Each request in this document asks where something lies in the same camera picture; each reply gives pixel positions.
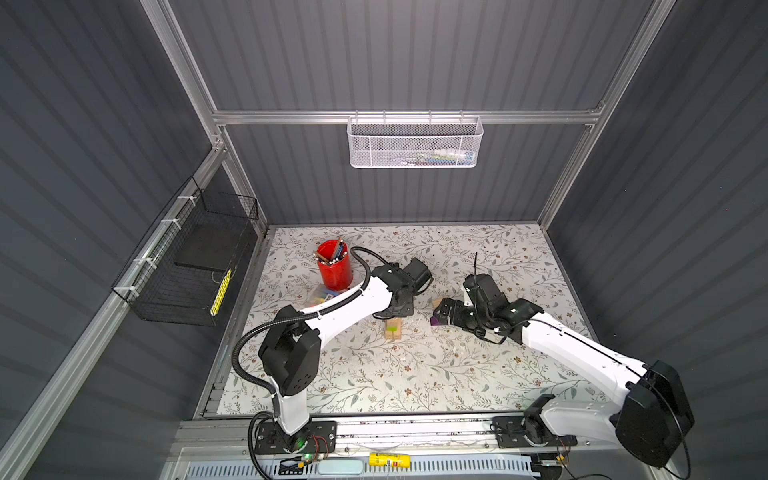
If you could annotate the yellow highlighter in basket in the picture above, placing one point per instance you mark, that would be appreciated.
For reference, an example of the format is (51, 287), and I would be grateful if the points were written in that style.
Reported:
(221, 293)

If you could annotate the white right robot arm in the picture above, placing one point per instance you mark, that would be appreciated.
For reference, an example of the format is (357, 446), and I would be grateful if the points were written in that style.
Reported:
(646, 410)

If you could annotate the red pen cup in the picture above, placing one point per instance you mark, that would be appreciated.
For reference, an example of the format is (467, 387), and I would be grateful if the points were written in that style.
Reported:
(334, 265)

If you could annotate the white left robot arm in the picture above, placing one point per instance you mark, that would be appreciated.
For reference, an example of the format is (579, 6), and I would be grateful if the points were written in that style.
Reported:
(295, 339)

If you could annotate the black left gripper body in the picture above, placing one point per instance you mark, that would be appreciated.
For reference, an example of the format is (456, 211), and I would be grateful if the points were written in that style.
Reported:
(407, 309)

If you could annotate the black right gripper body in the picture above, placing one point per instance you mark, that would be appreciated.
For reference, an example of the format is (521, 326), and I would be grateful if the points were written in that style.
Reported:
(464, 316)

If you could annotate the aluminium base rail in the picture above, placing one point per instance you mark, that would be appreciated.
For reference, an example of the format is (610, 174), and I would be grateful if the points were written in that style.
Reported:
(407, 433)

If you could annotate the white wire mesh basket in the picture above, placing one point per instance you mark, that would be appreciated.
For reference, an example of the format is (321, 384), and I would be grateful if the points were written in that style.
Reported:
(415, 142)

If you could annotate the black wire basket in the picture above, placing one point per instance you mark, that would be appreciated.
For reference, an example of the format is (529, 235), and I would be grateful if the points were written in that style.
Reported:
(176, 280)

